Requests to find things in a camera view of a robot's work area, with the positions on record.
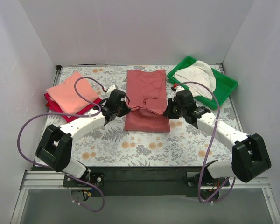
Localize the dusty red t shirt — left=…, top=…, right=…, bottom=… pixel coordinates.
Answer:
left=125, top=70, right=170, bottom=133

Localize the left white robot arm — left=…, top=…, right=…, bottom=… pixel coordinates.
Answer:
left=36, top=89, right=130, bottom=187

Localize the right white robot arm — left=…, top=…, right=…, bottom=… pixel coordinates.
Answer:
left=163, top=86, right=272, bottom=185

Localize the folded magenta t shirt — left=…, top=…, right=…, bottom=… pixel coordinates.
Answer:
left=44, top=92, right=95, bottom=123

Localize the white crumpled t shirt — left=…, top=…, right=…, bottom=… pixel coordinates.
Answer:
left=173, top=61, right=216, bottom=100

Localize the floral patterned table mat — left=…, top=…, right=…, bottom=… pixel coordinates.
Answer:
left=56, top=65, right=242, bottom=167

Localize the green plastic tray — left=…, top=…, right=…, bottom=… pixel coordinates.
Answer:
left=167, top=56, right=238, bottom=110

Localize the folded salmon pink t shirt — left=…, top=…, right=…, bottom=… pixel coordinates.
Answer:
left=45, top=71, right=98, bottom=114

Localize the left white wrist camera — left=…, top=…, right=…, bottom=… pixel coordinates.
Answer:
left=104, top=84, right=117, bottom=94

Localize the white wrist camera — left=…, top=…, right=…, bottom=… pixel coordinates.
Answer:
left=171, top=84, right=185, bottom=94
left=104, top=84, right=117, bottom=94

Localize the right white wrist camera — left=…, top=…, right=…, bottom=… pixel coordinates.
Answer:
left=171, top=84, right=185, bottom=94

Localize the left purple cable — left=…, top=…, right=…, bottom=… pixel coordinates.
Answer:
left=17, top=77, right=108, bottom=212

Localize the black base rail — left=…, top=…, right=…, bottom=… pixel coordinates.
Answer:
left=32, top=166, right=257, bottom=198

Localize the aluminium frame rail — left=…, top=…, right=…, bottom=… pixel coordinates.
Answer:
left=14, top=167, right=280, bottom=224

